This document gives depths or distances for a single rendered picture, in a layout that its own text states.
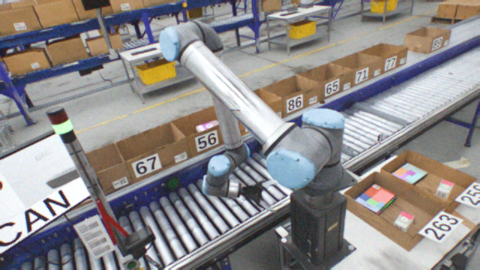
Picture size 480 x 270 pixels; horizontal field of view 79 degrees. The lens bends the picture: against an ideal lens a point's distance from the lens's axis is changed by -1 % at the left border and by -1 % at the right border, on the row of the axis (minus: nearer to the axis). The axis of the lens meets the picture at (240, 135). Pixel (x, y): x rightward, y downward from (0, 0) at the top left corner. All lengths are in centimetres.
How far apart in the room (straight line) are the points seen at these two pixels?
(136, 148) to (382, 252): 159
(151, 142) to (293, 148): 141
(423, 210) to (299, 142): 103
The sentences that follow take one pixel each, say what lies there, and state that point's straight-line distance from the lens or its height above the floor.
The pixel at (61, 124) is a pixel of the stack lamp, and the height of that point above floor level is 162.
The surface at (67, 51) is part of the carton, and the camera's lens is 593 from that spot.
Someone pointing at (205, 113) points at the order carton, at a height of 101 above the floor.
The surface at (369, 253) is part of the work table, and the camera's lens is 158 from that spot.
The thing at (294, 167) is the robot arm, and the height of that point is 142.
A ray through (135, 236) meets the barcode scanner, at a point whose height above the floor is 109.
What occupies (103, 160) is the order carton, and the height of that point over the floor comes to 96.
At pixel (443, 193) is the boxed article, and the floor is 79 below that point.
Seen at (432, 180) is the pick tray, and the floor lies 76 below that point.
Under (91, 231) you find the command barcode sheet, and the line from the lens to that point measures 127.
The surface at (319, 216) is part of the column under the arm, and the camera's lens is 124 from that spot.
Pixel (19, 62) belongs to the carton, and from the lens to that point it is 599.
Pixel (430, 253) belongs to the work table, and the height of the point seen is 75.
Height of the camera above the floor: 199
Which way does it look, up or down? 31 degrees down
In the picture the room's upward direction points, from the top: 8 degrees counter-clockwise
